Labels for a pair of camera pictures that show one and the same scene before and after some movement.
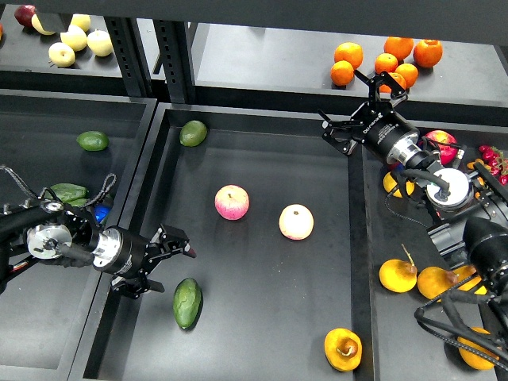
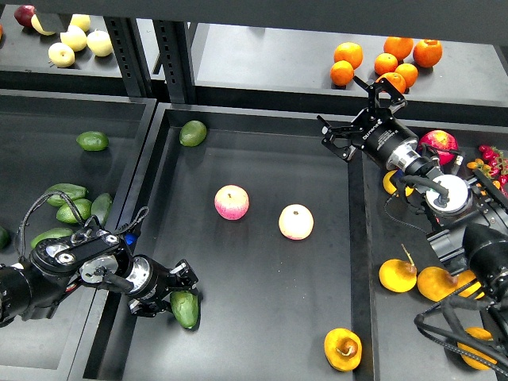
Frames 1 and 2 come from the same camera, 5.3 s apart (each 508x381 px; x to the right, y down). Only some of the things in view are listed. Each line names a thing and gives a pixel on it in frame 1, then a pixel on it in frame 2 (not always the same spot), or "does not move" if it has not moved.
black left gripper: (122, 252) -> (151, 281)
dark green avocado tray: (187, 301) does not move
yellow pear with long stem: (398, 275) does not move
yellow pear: (343, 349) does not move
